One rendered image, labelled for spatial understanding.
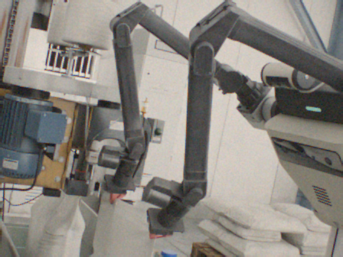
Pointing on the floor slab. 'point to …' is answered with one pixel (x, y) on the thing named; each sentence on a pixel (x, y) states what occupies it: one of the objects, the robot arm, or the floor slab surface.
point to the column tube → (25, 11)
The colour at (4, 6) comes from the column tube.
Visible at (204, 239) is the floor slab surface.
